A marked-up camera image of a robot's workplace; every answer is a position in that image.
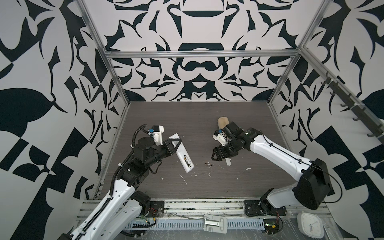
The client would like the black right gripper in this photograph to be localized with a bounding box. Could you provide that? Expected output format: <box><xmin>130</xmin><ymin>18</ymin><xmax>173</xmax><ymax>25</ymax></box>
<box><xmin>209</xmin><ymin>139</ymin><xmax>240</xmax><ymax>161</ymax></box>

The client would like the white remote control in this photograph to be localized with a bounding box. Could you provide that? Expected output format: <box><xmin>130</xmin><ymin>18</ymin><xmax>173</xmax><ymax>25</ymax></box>
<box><xmin>169</xmin><ymin>133</ymin><xmax>195</xmax><ymax>173</ymax></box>

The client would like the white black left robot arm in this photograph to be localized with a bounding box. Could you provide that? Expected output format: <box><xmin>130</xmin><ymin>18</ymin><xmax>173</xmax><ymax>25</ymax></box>
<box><xmin>59</xmin><ymin>134</ymin><xmax>182</xmax><ymax>240</ymax></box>

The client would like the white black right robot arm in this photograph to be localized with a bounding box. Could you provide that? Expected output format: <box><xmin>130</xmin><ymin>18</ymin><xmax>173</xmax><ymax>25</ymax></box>
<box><xmin>212</xmin><ymin>117</ymin><xmax>333</xmax><ymax>216</ymax></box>

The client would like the beige oblong sponge block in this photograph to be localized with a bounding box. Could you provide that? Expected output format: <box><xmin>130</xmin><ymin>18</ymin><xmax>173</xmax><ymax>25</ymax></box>
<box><xmin>217</xmin><ymin>117</ymin><xmax>230</xmax><ymax>130</ymax></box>

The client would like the small circuit board green LED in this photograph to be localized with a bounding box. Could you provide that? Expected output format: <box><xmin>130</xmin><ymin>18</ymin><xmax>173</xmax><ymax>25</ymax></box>
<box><xmin>264</xmin><ymin>219</ymin><xmax>284</xmax><ymax>236</ymax></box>

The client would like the square white clock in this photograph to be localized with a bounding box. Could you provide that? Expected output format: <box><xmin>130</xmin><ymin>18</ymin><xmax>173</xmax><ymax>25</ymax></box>
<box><xmin>297</xmin><ymin>212</ymin><xmax>325</xmax><ymax>239</ymax></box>

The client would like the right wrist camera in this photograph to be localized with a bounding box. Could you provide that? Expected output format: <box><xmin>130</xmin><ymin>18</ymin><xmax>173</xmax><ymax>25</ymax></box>
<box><xmin>213</xmin><ymin>129</ymin><xmax>228</xmax><ymax>147</ymax></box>

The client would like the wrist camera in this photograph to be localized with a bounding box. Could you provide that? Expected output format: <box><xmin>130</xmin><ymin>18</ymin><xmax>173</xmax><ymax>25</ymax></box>
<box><xmin>213</xmin><ymin>129</ymin><xmax>228</xmax><ymax>147</ymax></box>
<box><xmin>148</xmin><ymin>125</ymin><xmax>164</xmax><ymax>146</ymax></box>

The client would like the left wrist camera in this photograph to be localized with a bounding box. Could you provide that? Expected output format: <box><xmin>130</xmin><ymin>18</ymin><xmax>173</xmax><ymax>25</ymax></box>
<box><xmin>148</xmin><ymin>125</ymin><xmax>164</xmax><ymax>146</ymax></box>

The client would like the white bracket plate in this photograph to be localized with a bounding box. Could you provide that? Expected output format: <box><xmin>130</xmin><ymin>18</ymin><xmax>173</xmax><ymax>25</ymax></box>
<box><xmin>203</xmin><ymin>215</ymin><xmax>228</xmax><ymax>234</ymax></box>

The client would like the white slotted cable duct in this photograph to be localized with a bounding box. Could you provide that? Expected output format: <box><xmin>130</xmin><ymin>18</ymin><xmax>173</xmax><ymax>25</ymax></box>
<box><xmin>124</xmin><ymin>219</ymin><xmax>265</xmax><ymax>231</ymax></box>

